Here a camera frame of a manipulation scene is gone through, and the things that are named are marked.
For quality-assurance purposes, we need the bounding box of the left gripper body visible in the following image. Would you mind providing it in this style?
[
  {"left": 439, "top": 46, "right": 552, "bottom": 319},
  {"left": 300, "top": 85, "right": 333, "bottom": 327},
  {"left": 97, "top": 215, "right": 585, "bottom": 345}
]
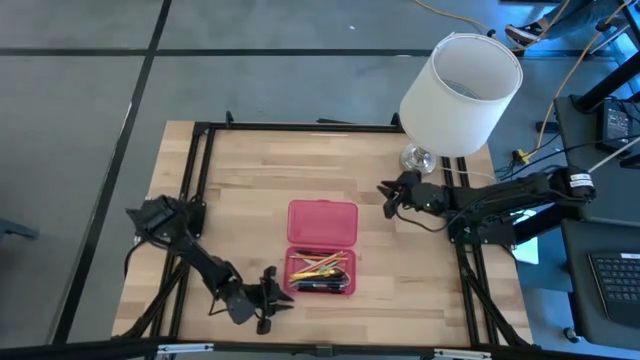
[{"left": 219, "top": 279, "right": 267, "bottom": 325}]

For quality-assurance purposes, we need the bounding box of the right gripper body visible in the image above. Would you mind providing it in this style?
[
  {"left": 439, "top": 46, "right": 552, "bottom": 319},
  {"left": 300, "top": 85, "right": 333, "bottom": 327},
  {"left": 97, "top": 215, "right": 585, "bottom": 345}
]
[{"left": 399, "top": 180, "right": 451, "bottom": 217}]

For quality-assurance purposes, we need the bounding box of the black pen with rubber grip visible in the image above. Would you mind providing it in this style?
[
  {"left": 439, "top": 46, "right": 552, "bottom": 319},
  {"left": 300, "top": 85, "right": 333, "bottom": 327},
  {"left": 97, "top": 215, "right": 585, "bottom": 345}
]
[{"left": 297, "top": 283, "right": 347, "bottom": 294}]

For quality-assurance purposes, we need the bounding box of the clear pen with black cap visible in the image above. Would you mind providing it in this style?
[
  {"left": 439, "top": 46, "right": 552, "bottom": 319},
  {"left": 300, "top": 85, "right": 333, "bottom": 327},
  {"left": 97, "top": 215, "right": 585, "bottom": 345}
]
[{"left": 289, "top": 277, "right": 351, "bottom": 287}]

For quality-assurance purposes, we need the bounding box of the yellow pencil with red eraser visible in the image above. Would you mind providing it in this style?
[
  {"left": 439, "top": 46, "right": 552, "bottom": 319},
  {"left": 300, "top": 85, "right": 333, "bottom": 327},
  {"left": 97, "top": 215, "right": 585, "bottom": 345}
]
[{"left": 294, "top": 251, "right": 346, "bottom": 275}]

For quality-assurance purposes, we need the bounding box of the pink translucent plastic supply box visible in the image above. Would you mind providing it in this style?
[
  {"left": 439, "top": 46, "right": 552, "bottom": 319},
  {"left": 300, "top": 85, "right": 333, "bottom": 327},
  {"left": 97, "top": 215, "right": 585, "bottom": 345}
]
[{"left": 283, "top": 199, "right": 360, "bottom": 297}]

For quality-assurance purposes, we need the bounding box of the table lamp with white shade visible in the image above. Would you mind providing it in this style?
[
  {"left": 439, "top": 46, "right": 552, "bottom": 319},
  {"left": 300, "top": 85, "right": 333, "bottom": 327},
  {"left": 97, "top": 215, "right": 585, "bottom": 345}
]
[{"left": 398, "top": 32, "right": 525, "bottom": 179}]

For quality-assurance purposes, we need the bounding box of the dark grey desk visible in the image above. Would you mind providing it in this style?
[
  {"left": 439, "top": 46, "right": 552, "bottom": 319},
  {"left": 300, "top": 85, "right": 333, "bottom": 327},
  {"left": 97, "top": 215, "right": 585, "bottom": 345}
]
[
  {"left": 559, "top": 218, "right": 640, "bottom": 351},
  {"left": 553, "top": 94, "right": 640, "bottom": 224}
]

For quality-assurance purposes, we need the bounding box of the person's shoe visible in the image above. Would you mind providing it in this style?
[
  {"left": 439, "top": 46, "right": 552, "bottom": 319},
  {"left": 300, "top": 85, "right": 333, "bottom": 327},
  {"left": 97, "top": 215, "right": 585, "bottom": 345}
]
[{"left": 503, "top": 19, "right": 551, "bottom": 50}]

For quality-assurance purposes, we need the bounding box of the black power adapter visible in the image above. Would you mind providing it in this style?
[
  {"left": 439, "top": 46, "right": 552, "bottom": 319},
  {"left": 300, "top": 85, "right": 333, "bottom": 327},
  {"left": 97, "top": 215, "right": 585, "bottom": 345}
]
[{"left": 597, "top": 99, "right": 635, "bottom": 153}]

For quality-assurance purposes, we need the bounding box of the black keyboard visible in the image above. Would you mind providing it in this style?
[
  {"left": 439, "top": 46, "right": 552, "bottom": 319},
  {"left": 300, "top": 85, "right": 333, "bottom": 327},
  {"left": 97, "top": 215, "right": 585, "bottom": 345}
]
[{"left": 588, "top": 252, "right": 640, "bottom": 330}]

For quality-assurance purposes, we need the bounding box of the black stand leg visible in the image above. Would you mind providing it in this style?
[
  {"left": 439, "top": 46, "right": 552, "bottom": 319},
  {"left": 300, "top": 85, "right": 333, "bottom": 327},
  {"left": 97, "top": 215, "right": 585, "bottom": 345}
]
[{"left": 572, "top": 49, "right": 640, "bottom": 114}]

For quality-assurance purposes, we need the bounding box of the person's leg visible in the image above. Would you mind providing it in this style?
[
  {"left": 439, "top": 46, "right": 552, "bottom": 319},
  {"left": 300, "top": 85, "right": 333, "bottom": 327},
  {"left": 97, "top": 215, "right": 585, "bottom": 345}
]
[{"left": 542, "top": 0, "right": 624, "bottom": 29}]

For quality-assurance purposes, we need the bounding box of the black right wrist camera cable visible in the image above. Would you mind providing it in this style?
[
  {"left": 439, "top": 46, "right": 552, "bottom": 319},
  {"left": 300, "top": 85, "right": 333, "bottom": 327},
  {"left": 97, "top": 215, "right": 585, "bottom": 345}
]
[{"left": 397, "top": 207, "right": 454, "bottom": 234}]

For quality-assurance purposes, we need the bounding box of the silver metal bracket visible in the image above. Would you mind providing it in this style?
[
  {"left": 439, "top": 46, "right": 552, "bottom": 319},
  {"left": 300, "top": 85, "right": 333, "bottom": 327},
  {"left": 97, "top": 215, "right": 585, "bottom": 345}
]
[
  {"left": 156, "top": 342, "right": 215, "bottom": 357},
  {"left": 432, "top": 348, "right": 494, "bottom": 360}
]

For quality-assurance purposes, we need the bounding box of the yellow power cable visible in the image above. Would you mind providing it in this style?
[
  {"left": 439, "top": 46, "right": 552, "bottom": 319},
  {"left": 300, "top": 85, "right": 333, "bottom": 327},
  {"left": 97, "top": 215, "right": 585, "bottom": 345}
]
[{"left": 413, "top": 0, "right": 632, "bottom": 165}]

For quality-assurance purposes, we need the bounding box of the black aluminium rig frame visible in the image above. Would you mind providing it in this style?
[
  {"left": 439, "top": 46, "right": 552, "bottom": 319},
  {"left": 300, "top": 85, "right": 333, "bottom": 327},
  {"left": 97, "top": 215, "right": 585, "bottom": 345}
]
[{"left": 112, "top": 110, "right": 539, "bottom": 360}]

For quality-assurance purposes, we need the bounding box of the white cable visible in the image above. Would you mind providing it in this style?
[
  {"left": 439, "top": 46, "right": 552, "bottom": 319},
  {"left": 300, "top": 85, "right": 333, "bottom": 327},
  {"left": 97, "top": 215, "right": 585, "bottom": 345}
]
[{"left": 588, "top": 137, "right": 640, "bottom": 174}]

